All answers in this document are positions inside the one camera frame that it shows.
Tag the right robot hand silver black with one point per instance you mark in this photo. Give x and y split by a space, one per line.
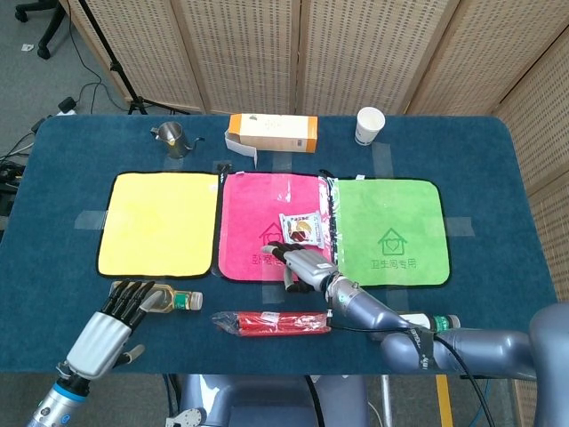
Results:
311 269

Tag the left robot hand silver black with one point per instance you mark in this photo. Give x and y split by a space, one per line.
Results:
100 340

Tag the packaged snack cake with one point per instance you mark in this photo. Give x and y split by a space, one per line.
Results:
306 229

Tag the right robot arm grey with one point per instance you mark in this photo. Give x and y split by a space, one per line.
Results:
378 316

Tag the pink cloth with house print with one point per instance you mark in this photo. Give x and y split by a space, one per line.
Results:
258 200

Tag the green cloth with house print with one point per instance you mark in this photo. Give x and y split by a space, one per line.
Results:
400 209

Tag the yellow cloth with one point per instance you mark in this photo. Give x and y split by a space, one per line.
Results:
155 222

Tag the clear tape strip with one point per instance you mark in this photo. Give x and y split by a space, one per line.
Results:
89 219
381 160
460 227
272 295

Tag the red sticks in plastic bag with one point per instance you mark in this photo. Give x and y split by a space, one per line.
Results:
284 324

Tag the clear bottle with yellow liquid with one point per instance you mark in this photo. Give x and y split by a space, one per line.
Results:
173 300

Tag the grey robot torso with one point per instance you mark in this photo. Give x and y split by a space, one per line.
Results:
266 400

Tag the orange and white carton box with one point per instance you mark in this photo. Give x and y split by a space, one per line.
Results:
275 131

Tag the dark brown labelled bottle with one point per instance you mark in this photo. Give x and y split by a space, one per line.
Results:
444 321

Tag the white paper cup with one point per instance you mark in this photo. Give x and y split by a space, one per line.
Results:
369 126

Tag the steel spouted pitcher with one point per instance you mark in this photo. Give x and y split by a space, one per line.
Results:
172 139

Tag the blue felt table cover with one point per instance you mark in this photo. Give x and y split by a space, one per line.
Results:
480 178

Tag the black tripod stand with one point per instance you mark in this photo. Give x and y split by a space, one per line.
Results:
116 66

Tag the black office chair base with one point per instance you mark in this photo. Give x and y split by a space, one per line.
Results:
49 31

